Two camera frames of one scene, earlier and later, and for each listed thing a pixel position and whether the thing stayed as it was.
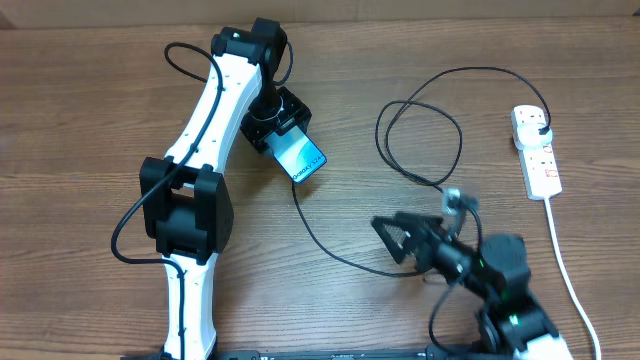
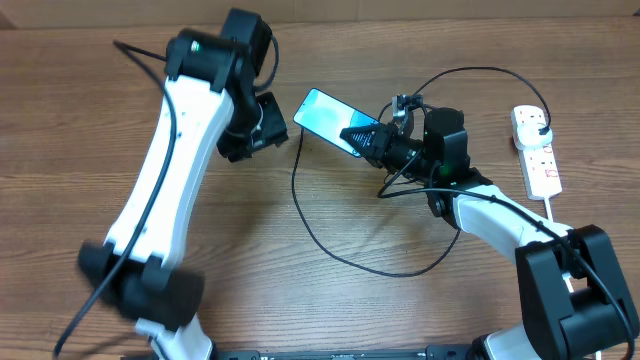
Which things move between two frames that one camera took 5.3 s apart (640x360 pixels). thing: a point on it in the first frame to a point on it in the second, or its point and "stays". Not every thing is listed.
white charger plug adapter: [527, 136] stays
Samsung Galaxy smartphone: [296, 152] to [327, 117]
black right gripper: [429, 232] to [382, 136]
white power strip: [539, 166] stays
